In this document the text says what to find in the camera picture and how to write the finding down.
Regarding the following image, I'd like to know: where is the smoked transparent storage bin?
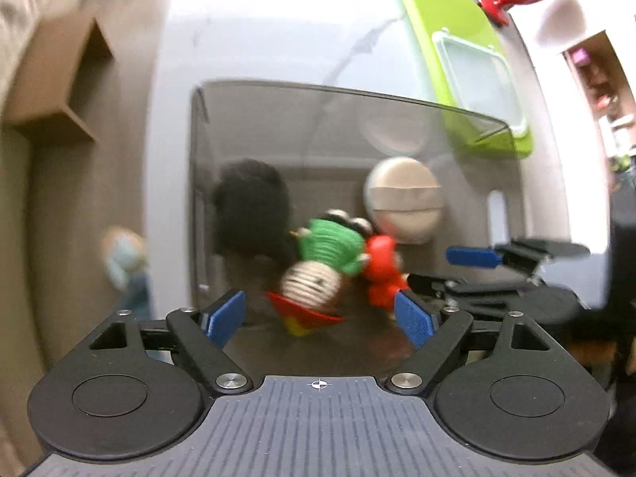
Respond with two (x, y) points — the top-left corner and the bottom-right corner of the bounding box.
(191, 81), (526, 377)

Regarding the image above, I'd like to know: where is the green lid with clear panel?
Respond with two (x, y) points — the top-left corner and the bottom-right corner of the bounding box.
(401, 0), (533, 158)

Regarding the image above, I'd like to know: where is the brown wooden bench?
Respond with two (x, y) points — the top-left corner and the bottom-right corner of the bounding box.
(3, 10), (113, 145)

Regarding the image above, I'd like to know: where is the green knitted doll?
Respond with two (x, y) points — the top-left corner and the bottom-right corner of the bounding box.
(268, 209), (373, 337)

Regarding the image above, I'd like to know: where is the black plush toy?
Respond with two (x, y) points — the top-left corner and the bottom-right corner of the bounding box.
(212, 158), (294, 265)

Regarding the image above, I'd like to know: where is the red orange knitted toy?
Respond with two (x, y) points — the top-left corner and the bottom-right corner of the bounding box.
(363, 235), (409, 312)

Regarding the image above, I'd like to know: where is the beige round plush cushion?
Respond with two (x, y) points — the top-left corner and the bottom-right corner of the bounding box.
(363, 156), (445, 244)

